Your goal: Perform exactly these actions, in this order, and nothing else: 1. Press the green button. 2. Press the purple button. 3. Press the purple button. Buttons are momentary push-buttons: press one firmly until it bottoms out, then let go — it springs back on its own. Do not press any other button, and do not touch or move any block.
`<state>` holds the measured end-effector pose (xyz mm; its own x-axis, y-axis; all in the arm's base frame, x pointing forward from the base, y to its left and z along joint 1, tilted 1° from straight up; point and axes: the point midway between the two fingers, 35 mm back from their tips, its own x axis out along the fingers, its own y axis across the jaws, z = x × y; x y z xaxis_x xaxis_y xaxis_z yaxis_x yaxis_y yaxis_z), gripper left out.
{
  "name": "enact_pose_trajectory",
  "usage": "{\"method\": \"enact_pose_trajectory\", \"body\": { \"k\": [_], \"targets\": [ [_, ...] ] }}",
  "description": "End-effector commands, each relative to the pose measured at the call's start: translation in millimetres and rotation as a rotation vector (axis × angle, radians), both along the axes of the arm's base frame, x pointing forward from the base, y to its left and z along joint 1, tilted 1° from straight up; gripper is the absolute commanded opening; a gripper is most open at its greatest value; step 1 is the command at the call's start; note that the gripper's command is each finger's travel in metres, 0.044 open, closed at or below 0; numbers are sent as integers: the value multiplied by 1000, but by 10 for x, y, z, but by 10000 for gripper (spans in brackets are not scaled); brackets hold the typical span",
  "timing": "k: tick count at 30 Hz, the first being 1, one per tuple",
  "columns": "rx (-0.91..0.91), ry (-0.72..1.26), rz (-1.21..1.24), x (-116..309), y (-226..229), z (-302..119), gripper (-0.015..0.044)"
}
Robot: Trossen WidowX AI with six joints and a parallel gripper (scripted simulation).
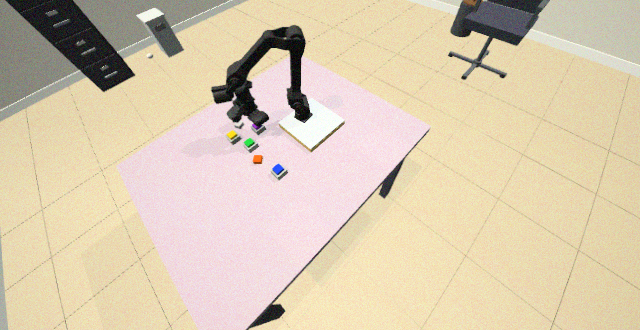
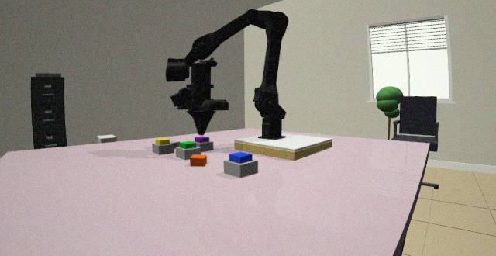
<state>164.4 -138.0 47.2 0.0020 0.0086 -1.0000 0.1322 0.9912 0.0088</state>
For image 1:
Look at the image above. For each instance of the yellow button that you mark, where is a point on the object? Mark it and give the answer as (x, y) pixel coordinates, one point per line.
(233, 137)

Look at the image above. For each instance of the purple button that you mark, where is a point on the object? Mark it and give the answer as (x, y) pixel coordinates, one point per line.
(258, 130)

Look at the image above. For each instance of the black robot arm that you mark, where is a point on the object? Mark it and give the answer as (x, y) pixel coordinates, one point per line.
(237, 72)

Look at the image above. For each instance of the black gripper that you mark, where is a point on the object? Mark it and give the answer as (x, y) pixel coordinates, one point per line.
(257, 117)

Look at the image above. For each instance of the green button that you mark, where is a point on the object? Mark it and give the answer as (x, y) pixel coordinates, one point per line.
(250, 145)

